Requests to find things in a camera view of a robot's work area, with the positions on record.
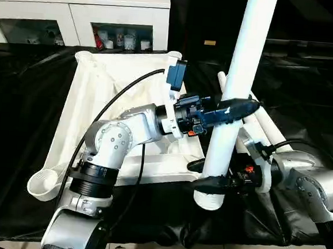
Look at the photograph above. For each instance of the white plastic table top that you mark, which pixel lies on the white plastic table top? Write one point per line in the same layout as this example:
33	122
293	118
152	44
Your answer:
93	107

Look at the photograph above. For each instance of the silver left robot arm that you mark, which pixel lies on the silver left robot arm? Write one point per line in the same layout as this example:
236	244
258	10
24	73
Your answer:
112	149

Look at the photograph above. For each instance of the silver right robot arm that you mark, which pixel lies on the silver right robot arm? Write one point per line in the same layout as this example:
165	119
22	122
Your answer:
312	182

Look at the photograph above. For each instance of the toy figures behind cabinet glass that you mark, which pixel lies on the toy figures behind cabinet glass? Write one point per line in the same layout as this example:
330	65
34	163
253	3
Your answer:
124	40

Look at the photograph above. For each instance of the black tv cabinet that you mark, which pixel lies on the black tv cabinet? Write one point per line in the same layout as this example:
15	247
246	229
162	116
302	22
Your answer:
313	20

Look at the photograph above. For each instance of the black work mat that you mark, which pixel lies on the black work mat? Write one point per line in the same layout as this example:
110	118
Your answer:
18	101

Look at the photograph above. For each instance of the white cabinet with glass doors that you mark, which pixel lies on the white cabinet with glass doors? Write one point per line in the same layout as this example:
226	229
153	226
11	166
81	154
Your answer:
49	3

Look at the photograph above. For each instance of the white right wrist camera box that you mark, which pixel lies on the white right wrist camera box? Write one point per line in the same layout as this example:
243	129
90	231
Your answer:
256	152

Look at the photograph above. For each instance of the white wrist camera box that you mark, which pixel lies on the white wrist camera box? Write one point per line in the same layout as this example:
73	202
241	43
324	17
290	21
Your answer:
176	76
256	152

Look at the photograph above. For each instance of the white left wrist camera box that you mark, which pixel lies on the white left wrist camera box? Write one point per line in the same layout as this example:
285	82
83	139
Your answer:
176	76

